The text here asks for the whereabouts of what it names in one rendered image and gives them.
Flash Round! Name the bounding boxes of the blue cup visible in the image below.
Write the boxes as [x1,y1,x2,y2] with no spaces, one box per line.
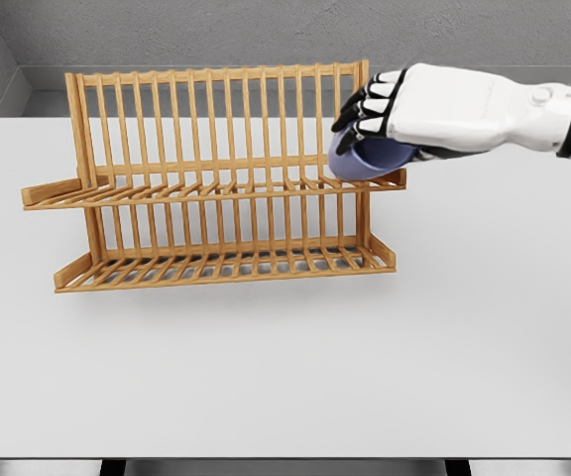
[327,121,418,182]

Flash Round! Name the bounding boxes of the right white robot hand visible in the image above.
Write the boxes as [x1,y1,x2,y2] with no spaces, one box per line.
[331,62,511,163]

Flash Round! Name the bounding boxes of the wooden two-tier dish rack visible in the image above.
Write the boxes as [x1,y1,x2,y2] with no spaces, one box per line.
[21,59,408,295]

